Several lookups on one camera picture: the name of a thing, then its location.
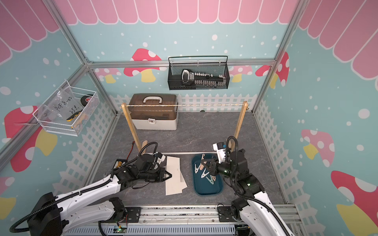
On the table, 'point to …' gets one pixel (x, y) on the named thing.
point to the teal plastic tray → (205, 184)
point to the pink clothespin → (201, 165)
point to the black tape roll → (85, 99)
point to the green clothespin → (210, 180)
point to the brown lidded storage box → (154, 111)
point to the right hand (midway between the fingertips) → (202, 161)
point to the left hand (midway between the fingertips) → (171, 179)
